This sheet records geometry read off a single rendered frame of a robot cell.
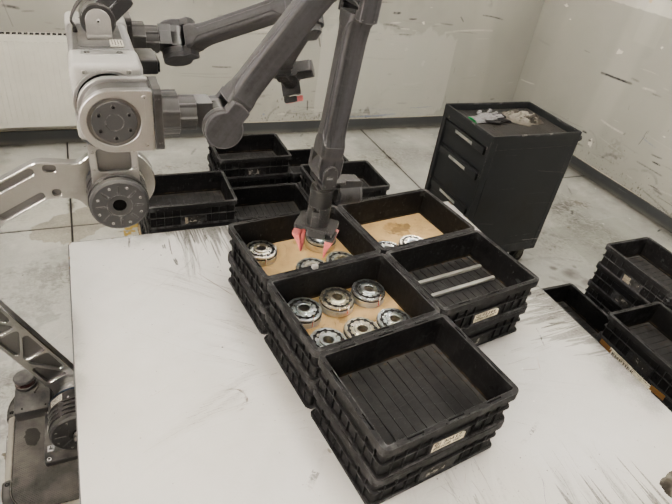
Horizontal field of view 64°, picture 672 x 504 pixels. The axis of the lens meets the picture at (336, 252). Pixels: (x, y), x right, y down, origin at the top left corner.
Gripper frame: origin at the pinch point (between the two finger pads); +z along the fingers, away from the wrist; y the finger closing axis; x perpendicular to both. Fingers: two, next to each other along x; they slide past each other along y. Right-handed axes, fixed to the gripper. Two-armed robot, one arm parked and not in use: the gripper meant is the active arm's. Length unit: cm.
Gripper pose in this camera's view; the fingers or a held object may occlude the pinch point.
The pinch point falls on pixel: (312, 250)
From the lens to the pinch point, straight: 141.6
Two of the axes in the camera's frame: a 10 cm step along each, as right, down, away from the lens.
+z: -1.5, 7.9, 6.0
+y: -9.5, -2.7, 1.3
